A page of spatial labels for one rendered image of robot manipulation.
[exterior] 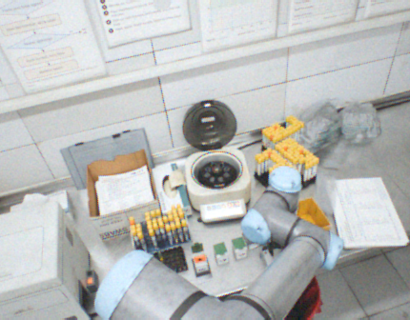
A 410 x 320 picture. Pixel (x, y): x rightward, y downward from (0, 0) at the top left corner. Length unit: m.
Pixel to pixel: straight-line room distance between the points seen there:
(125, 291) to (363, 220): 1.04
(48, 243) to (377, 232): 1.06
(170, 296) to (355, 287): 1.85
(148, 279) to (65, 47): 0.92
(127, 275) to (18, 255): 0.62
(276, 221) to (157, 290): 0.38
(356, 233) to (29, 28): 1.26
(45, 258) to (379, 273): 1.85
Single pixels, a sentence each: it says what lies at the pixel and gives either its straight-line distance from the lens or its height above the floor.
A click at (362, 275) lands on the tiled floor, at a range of 2.34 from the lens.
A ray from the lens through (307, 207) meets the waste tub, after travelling 1.36.
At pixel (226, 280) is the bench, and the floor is 0.87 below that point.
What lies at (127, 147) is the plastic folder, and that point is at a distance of 1.52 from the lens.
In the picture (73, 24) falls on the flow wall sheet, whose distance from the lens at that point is 1.26.
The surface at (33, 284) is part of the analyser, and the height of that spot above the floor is 1.17.
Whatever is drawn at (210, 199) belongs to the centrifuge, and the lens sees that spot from 1.34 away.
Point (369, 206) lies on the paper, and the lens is 1.47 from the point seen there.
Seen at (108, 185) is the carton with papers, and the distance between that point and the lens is 1.51.
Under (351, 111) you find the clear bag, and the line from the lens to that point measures 1.71.
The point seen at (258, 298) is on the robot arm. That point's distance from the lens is 0.58.
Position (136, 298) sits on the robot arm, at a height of 1.53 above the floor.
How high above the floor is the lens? 1.99
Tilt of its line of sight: 44 degrees down
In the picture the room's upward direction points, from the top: 8 degrees counter-clockwise
